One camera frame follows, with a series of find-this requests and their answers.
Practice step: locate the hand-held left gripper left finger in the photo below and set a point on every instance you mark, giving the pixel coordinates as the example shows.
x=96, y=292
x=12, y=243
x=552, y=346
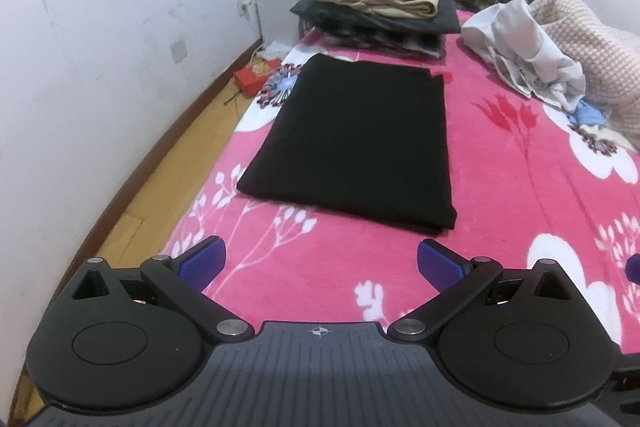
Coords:
x=202, y=263

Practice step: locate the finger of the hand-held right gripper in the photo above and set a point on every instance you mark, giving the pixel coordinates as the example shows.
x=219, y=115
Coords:
x=635, y=269

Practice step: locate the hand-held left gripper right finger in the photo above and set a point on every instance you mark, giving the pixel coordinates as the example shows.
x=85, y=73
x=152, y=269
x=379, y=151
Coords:
x=440, y=263

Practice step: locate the black t-shirt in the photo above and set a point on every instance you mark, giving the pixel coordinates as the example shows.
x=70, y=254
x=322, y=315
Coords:
x=355, y=142

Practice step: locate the pink floral blanket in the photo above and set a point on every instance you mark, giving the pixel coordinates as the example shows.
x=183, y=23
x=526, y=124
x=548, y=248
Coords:
x=525, y=187

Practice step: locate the light blue cloth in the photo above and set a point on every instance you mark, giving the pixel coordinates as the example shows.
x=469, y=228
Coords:
x=585, y=114

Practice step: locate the red box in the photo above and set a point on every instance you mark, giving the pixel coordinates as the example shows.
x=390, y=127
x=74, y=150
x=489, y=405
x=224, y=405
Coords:
x=255, y=74

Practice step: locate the beige knitted sweater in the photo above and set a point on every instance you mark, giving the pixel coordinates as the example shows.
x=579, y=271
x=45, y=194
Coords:
x=600, y=57

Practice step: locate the white plastic bag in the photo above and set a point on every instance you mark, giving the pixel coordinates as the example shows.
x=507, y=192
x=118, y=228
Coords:
x=274, y=51

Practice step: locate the white crumpled shirt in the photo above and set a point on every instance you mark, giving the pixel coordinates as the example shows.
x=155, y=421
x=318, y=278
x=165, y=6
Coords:
x=525, y=47

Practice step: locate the dark grey folded garment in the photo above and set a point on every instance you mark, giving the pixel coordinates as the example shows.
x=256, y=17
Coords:
x=445, y=17

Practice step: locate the white water dispenser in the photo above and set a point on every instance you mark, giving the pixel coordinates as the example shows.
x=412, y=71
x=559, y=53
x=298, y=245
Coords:
x=275, y=17

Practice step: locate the white wall socket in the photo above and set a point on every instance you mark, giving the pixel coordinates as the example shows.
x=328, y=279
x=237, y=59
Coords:
x=243, y=8

